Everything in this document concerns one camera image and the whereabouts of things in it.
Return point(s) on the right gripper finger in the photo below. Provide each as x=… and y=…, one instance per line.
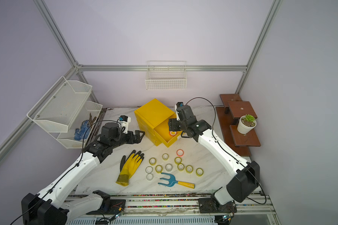
x=186, y=135
x=174, y=125

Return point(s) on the blue garden fork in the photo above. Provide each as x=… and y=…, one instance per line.
x=172, y=181

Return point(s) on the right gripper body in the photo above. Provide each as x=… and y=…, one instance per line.
x=185, y=127

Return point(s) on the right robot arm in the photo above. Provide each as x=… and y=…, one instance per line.
x=244, y=175

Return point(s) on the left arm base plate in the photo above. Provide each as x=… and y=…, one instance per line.
x=113, y=207

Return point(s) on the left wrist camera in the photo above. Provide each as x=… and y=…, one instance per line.
x=124, y=121

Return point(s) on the yellow top drawer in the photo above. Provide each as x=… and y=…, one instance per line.
x=163, y=133

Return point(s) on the red tape roll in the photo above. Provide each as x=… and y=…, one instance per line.
x=180, y=152
x=173, y=133

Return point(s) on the yellow drawer cabinet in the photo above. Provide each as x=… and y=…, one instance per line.
x=151, y=115

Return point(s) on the aluminium frame rail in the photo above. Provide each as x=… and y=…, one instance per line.
x=136, y=68

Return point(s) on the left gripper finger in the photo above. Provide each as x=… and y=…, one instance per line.
x=138, y=138
x=139, y=133

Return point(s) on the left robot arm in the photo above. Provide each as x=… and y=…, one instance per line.
x=48, y=206

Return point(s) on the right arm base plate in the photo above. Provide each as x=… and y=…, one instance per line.
x=208, y=205

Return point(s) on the white potted succulent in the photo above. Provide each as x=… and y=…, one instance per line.
x=246, y=124

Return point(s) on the yellow black work glove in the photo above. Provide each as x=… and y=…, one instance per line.
x=128, y=167

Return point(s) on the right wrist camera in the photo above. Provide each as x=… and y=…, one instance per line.
x=178, y=106

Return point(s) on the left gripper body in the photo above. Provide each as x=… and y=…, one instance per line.
x=127, y=138

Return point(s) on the white mesh two-tier rack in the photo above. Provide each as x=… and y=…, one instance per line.
x=63, y=109

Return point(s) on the blue item in rack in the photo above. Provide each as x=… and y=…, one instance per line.
x=83, y=132

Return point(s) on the clear tape roll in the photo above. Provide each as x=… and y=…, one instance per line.
x=168, y=167
x=149, y=176
x=149, y=169

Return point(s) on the brown wooden step shelf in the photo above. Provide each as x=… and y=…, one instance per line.
x=229, y=117

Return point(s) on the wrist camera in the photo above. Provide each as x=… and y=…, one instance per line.
x=124, y=121
x=178, y=106

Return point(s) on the white wire wall basket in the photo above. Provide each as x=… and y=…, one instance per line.
x=166, y=79

